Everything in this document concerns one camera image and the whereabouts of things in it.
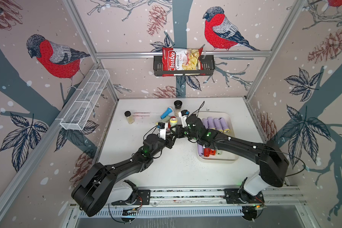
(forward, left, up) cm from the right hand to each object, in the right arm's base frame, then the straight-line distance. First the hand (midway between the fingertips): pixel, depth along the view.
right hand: (171, 128), depth 80 cm
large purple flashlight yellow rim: (-5, -18, -15) cm, 25 cm away
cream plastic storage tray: (-8, -34, -18) cm, 39 cm away
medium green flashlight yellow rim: (+20, +6, -18) cm, 28 cm away
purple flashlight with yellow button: (+12, -37, -16) cm, 42 cm away
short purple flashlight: (+16, -28, -16) cm, 36 cm away
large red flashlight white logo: (-6, -26, -16) cm, 31 cm away
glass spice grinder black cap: (+25, -3, -7) cm, 26 cm away
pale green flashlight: (+1, -1, +5) cm, 5 cm away
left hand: (-1, -4, -1) cm, 5 cm away
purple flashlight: (+14, -33, -17) cm, 40 cm away
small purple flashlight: (+18, -23, -17) cm, 34 cm away
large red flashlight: (-6, -22, -16) cm, 28 cm away
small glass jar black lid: (+16, +31, -13) cm, 37 cm away
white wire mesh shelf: (-2, +48, +12) cm, 50 cm away
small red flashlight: (-2, +1, 0) cm, 3 cm away
